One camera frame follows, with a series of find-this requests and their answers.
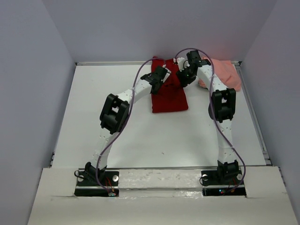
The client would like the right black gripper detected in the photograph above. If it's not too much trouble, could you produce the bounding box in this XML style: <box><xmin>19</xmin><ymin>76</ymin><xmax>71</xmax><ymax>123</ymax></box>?
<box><xmin>176</xmin><ymin>65</ymin><xmax>196</xmax><ymax>88</ymax></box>

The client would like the red t shirt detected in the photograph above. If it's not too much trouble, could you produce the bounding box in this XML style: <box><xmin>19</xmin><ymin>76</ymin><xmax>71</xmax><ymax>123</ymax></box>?
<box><xmin>151</xmin><ymin>59</ymin><xmax>188</xmax><ymax>113</ymax></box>

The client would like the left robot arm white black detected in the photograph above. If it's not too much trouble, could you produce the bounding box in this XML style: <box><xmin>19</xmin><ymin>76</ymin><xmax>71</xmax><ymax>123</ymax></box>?
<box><xmin>84</xmin><ymin>65</ymin><xmax>171</xmax><ymax>185</ymax></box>

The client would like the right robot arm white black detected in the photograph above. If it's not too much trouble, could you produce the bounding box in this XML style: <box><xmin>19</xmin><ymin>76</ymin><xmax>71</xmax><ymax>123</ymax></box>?
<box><xmin>173</xmin><ymin>49</ymin><xmax>241</xmax><ymax>186</ymax></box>

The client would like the pink t shirt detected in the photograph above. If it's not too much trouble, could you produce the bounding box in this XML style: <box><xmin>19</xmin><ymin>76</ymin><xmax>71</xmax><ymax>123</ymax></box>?
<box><xmin>212</xmin><ymin>59</ymin><xmax>241</xmax><ymax>92</ymax></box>

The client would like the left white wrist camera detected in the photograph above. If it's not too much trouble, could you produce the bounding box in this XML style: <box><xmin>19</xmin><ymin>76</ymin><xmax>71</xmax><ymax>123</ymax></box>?
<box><xmin>163</xmin><ymin>67</ymin><xmax>171</xmax><ymax>82</ymax></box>

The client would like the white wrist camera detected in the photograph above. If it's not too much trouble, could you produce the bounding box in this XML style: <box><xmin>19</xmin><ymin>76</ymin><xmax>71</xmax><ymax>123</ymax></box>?
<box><xmin>163</xmin><ymin>67</ymin><xmax>171</xmax><ymax>82</ymax></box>
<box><xmin>173</xmin><ymin>57</ymin><xmax>188</xmax><ymax>71</ymax></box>

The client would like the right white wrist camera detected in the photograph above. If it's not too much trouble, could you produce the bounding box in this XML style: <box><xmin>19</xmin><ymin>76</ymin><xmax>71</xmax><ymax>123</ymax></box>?
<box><xmin>173</xmin><ymin>57</ymin><xmax>188</xmax><ymax>71</ymax></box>

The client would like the aluminium rail right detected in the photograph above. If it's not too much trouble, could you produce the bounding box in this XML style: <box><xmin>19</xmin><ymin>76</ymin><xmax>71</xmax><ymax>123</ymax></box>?
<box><xmin>235</xmin><ymin>61</ymin><xmax>273</xmax><ymax>166</ymax></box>

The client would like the aluminium rail back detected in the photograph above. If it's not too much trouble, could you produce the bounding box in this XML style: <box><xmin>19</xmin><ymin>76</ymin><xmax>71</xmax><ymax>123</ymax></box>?
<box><xmin>75</xmin><ymin>60</ymin><xmax>242</xmax><ymax>66</ymax></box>

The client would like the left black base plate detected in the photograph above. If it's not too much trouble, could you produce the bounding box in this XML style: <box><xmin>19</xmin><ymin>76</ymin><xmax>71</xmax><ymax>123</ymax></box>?
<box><xmin>74</xmin><ymin>169</ymin><xmax>120</xmax><ymax>197</ymax></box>

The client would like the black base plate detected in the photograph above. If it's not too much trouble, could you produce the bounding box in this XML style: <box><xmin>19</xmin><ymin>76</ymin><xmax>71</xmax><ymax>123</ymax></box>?
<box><xmin>74</xmin><ymin>169</ymin><xmax>120</xmax><ymax>197</ymax></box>
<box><xmin>199</xmin><ymin>170</ymin><xmax>247</xmax><ymax>196</ymax></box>

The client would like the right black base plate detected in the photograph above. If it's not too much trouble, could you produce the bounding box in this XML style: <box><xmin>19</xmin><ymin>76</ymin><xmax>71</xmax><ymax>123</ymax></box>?
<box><xmin>199</xmin><ymin>170</ymin><xmax>247</xmax><ymax>196</ymax></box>

